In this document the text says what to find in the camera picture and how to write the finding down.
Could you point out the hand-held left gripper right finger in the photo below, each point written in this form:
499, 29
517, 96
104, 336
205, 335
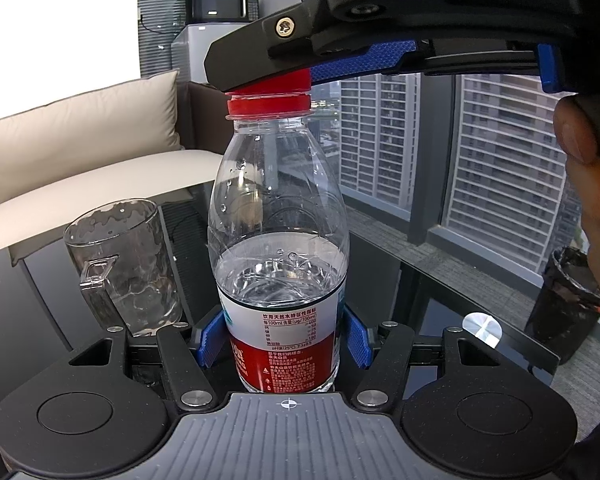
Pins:
357, 342

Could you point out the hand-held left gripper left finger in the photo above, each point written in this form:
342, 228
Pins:
209, 342

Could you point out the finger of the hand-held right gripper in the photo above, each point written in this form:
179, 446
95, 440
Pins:
365, 60
252, 55

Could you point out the red bottle cap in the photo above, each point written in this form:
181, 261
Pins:
290, 85

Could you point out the clear plastic water bottle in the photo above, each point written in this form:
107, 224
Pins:
280, 240

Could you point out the person's right hand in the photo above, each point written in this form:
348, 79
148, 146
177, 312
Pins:
597, 195

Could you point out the silver mini fridge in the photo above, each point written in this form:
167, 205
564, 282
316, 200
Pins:
195, 50

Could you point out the black microwave oven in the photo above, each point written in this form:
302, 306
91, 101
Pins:
220, 6

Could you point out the clear glass mug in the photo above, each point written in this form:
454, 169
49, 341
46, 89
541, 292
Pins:
130, 265

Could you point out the beige sofa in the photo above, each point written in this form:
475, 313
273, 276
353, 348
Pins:
105, 185

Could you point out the beige sofa cushion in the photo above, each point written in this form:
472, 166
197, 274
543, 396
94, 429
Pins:
80, 135

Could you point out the black trash bin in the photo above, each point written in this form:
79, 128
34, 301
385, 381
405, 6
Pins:
562, 305

